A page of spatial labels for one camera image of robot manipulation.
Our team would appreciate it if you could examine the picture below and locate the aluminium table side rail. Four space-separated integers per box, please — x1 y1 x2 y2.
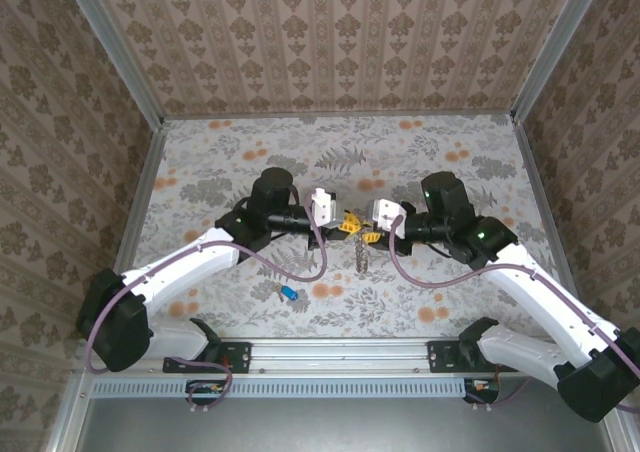
112 121 169 278
513 120 591 336

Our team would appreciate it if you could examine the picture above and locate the grey metal panel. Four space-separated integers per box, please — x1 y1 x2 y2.
79 376 614 452

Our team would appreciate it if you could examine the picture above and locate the grey slotted cable duct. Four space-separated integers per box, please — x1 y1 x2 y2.
92 377 501 399

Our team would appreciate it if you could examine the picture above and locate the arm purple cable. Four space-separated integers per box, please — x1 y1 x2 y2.
387 215 640 416
85 211 329 416

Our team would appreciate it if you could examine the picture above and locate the brown strap keyring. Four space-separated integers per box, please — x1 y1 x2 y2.
352 236 372 274

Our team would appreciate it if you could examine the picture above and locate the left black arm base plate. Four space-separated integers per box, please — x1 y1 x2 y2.
163 340 251 375

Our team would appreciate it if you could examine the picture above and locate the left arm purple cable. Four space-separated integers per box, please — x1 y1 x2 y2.
85 211 329 416

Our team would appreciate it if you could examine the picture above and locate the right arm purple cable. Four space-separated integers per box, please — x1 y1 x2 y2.
387 215 640 416

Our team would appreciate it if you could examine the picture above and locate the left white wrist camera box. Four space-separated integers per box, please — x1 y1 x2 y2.
309 187 339 228

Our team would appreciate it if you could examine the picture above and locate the aluminium table back rail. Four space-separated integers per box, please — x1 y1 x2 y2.
162 109 516 122

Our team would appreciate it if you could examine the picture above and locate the blue capped key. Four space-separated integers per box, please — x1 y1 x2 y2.
272 281 301 303

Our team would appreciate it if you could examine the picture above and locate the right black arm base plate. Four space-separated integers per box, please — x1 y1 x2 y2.
427 340 481 373

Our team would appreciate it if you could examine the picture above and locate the aluminium mounting rail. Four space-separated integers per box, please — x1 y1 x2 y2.
74 336 566 379

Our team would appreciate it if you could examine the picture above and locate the black cable junction box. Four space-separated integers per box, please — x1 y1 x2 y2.
463 377 501 404

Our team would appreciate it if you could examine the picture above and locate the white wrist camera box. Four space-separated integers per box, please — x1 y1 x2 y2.
369 198 407 233
309 187 339 228

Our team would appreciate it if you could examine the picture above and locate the aluminium upright frame post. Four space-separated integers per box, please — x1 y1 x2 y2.
509 0 609 123
57 0 166 129

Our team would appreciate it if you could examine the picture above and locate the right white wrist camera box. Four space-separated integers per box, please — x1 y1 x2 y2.
369 198 407 233

